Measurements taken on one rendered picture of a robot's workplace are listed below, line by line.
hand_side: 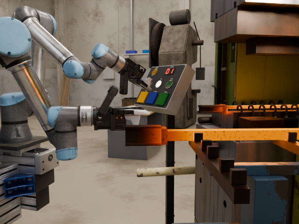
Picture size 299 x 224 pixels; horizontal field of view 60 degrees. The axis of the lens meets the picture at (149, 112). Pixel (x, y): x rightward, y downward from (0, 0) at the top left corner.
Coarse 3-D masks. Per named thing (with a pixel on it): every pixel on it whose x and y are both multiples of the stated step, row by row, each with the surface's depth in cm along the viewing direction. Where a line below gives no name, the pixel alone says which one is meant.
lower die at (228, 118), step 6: (228, 108) 100; (234, 108) 100; (246, 108) 101; (258, 108) 101; (282, 108) 103; (288, 108) 103; (294, 108) 104; (216, 114) 110; (222, 114) 104; (228, 114) 99; (234, 114) 95; (246, 114) 96; (258, 114) 96; (270, 114) 97; (282, 114) 98; (288, 114) 98; (294, 114) 99; (216, 120) 110; (222, 120) 104; (228, 120) 99; (222, 126) 104; (228, 126) 99; (234, 126) 95; (288, 126) 99; (294, 126) 99
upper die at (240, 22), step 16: (224, 16) 101; (240, 16) 91; (256, 16) 92; (272, 16) 93; (288, 16) 94; (224, 32) 101; (240, 32) 92; (256, 32) 93; (272, 32) 94; (288, 32) 94
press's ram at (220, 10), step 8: (216, 0) 108; (224, 0) 100; (232, 0) 94; (240, 0) 88; (248, 0) 86; (256, 0) 86; (264, 0) 86; (272, 0) 87; (280, 0) 87; (288, 0) 88; (296, 0) 88; (216, 8) 108; (224, 8) 100; (232, 8) 94; (288, 8) 93; (296, 8) 93; (216, 16) 109
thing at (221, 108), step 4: (220, 104) 102; (224, 104) 101; (200, 108) 100; (204, 108) 100; (208, 108) 100; (212, 108) 101; (216, 108) 101; (220, 108) 101; (224, 108) 100; (200, 112) 99; (204, 112) 100; (208, 112) 100; (212, 112) 100; (216, 112) 100; (220, 112) 101; (224, 112) 100
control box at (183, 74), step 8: (184, 64) 142; (160, 72) 157; (168, 72) 150; (176, 72) 144; (184, 72) 141; (192, 72) 144; (152, 80) 160; (160, 80) 153; (168, 80) 147; (176, 80) 141; (184, 80) 141; (152, 88) 156; (160, 88) 149; (168, 88) 143; (176, 88) 138; (184, 88) 142; (168, 96) 140; (176, 96) 139; (184, 96) 142; (136, 104) 161; (144, 104) 154; (152, 104) 148; (168, 104) 137; (176, 104) 140; (160, 112) 151; (168, 112) 141; (176, 112) 140
